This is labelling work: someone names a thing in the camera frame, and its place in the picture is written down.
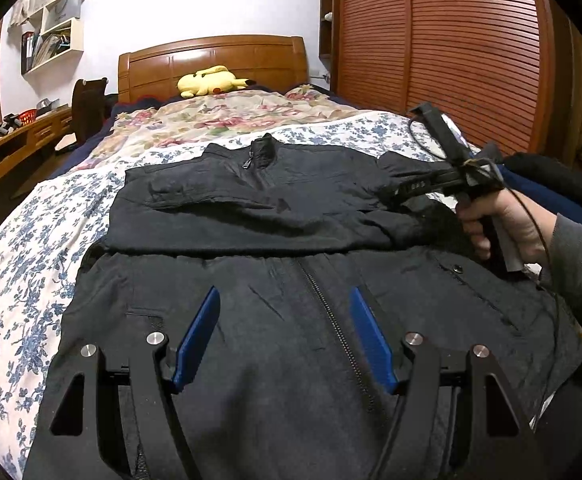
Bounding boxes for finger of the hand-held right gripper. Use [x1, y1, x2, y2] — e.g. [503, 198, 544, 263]
[385, 186, 414, 209]

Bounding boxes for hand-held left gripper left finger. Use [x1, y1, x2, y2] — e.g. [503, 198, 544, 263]
[23, 286, 222, 480]

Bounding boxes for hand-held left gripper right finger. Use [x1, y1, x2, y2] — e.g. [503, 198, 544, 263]
[349, 286, 552, 480]

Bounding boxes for black zip jacket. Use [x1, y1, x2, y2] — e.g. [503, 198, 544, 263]
[23, 134, 582, 480]

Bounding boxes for person's right hand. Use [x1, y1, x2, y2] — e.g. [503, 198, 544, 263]
[456, 187, 558, 263]

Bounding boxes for navy blue garment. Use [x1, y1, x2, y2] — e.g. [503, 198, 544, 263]
[498, 165, 582, 227]

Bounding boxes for black fleece garment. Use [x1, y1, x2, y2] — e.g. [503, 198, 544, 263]
[501, 152, 582, 233]

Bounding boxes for wooden louvered wardrobe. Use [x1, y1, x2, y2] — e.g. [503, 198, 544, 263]
[331, 0, 558, 162]

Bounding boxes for floral pillow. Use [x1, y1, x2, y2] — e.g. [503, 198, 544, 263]
[283, 85, 332, 102]

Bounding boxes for blue floral bedsheet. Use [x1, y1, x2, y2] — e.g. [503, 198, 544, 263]
[0, 110, 476, 480]

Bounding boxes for person's dark clothing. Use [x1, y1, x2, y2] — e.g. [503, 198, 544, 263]
[535, 367, 582, 480]

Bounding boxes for pink floral quilt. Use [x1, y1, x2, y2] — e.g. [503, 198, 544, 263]
[73, 87, 362, 172]

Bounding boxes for yellow plush toy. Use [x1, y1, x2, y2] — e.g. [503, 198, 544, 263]
[177, 65, 252, 99]

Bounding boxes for dark brown chair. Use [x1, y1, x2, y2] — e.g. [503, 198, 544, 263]
[71, 76, 110, 144]

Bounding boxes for wooden bed headboard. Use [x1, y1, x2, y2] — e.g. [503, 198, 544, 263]
[117, 35, 310, 106]

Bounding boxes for wooden desk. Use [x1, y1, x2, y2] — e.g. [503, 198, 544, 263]
[0, 105, 78, 257]

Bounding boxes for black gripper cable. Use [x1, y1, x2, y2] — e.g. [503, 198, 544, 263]
[408, 110, 579, 413]

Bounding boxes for books on wall shelf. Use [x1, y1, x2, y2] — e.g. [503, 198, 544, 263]
[21, 30, 74, 72]

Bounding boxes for white wall shelf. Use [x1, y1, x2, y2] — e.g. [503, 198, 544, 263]
[6, 0, 90, 76]

